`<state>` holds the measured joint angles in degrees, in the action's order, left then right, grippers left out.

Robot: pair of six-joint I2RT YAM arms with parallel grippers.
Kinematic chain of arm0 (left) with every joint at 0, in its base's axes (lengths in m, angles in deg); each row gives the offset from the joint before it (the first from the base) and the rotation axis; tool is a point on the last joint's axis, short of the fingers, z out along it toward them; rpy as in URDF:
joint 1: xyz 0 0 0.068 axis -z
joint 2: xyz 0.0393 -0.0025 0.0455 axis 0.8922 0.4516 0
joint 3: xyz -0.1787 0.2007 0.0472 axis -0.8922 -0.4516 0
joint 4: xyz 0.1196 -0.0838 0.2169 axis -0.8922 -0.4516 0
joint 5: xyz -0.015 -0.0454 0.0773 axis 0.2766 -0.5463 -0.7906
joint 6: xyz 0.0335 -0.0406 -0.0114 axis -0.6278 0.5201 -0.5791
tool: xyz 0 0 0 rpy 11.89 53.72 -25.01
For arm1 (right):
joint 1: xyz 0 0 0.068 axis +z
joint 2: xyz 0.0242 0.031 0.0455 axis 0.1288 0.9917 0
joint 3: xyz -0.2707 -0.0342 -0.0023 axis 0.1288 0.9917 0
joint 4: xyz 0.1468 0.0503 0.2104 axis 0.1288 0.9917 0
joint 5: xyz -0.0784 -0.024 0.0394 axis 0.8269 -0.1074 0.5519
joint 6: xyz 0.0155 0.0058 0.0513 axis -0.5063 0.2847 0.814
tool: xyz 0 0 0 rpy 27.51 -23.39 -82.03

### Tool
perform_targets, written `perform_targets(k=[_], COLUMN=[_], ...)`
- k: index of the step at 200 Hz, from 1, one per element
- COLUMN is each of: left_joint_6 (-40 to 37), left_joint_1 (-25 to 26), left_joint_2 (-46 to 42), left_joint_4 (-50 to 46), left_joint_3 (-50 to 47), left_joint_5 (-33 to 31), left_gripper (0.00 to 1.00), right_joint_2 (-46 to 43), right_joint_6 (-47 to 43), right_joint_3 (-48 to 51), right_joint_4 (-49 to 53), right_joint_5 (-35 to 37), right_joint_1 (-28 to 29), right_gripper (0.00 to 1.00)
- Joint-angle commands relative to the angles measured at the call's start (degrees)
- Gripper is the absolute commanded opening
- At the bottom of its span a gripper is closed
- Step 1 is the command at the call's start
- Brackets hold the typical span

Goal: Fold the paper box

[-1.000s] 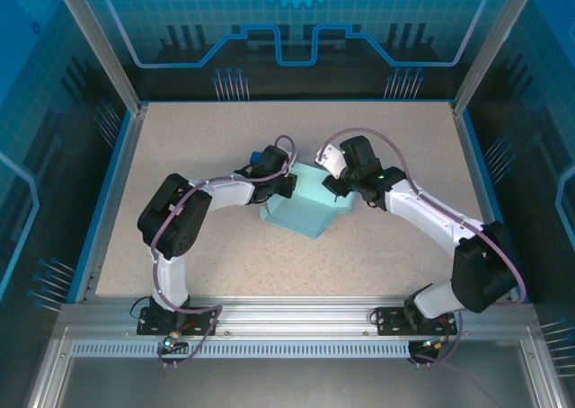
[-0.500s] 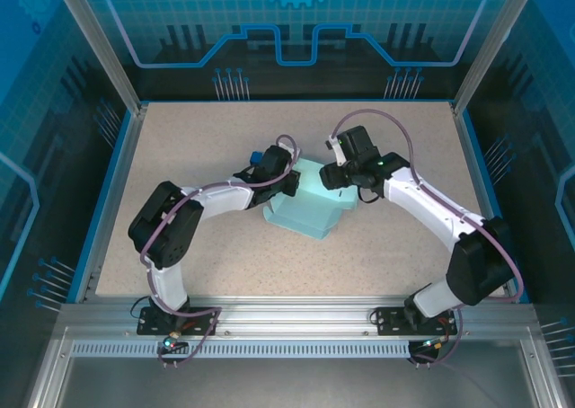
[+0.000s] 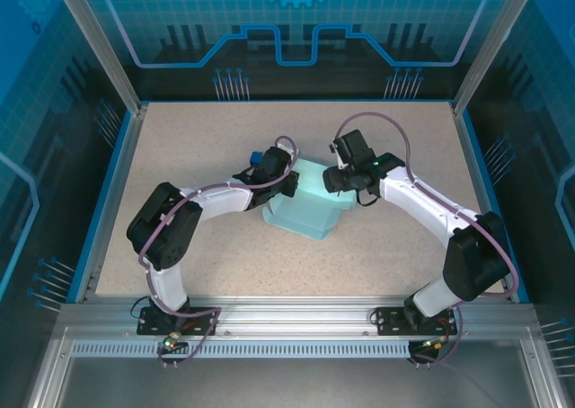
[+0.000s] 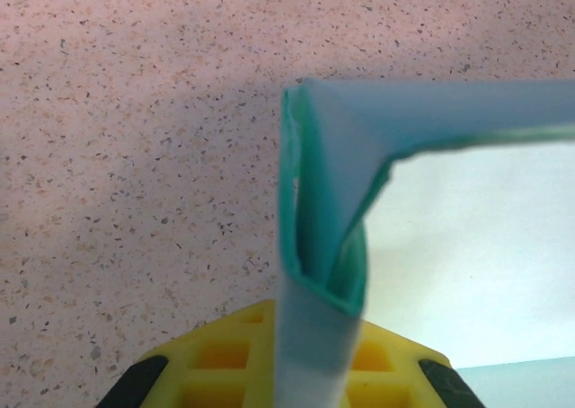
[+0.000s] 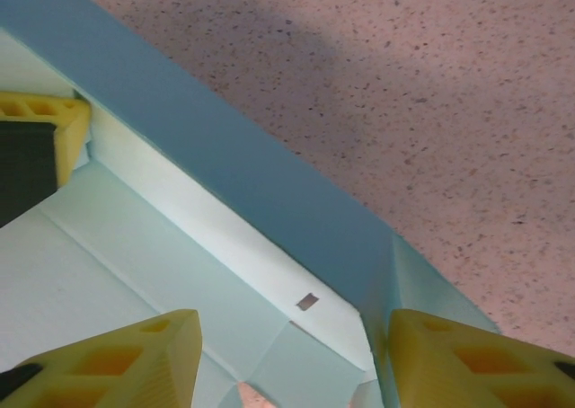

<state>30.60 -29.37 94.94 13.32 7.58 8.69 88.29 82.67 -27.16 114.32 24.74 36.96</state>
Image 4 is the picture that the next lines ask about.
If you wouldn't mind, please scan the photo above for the light blue paper box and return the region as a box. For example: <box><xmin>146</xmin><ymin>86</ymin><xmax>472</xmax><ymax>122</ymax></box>
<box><xmin>274</xmin><ymin>75</ymin><xmax>575</xmax><ymax>408</ymax></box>

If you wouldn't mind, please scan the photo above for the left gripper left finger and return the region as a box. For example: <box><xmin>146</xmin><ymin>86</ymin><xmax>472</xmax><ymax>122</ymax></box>
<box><xmin>96</xmin><ymin>298</ymin><xmax>283</xmax><ymax>408</ymax></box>

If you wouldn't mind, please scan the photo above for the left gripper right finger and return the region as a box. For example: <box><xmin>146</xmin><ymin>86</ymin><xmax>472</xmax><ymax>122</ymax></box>
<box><xmin>348</xmin><ymin>318</ymin><xmax>485</xmax><ymax>408</ymax></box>

